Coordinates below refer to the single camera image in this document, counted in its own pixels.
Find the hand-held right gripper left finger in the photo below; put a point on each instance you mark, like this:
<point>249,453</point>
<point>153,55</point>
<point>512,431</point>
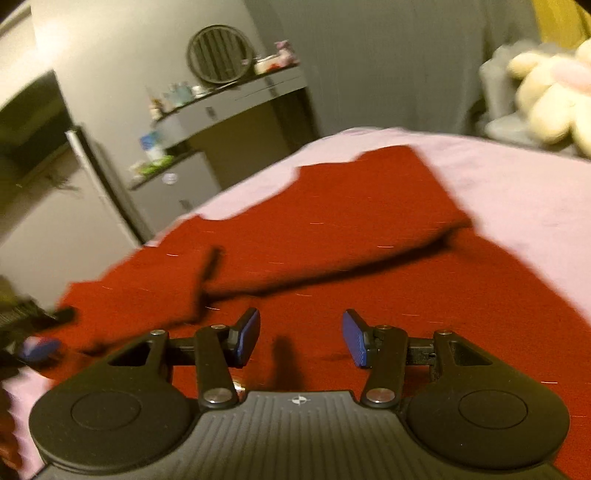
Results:
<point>247,337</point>

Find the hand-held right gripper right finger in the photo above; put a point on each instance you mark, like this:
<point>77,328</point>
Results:
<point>354,339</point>

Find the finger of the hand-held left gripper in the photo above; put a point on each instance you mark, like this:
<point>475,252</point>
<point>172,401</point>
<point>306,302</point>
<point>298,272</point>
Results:
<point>40,347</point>

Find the red knit sweater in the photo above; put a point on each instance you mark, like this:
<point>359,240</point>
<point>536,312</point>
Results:
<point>346,221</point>

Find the white framed standing mirror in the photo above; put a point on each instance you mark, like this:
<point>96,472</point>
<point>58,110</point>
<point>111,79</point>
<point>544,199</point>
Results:
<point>46,207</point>

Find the grey drawer cabinet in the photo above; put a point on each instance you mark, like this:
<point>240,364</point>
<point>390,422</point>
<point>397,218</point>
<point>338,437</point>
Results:
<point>184,184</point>

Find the green packet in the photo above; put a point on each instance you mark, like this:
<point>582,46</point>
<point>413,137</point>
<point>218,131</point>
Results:
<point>152,167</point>

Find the blue and white bottle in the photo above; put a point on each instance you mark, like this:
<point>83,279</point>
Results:
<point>151,145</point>

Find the pink fleece blanket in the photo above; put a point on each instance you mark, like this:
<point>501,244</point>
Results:
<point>508,184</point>

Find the grey desk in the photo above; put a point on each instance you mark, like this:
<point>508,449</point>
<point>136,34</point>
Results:
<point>258,90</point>

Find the row of small bottles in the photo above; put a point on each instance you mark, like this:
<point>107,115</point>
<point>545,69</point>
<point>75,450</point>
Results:
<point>173,94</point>

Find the white box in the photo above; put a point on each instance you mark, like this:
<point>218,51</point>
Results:
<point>267,65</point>

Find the round fan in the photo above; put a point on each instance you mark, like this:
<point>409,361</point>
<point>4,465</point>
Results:
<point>219,53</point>

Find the pink toy figure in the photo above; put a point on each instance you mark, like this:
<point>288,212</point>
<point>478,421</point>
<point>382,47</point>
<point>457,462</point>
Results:
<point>286,51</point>

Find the cream plush toy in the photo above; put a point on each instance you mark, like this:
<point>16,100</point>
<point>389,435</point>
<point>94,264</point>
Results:
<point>549,106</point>

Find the yellow cloth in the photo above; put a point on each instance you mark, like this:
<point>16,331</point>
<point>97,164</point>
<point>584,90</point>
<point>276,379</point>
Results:
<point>561,18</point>

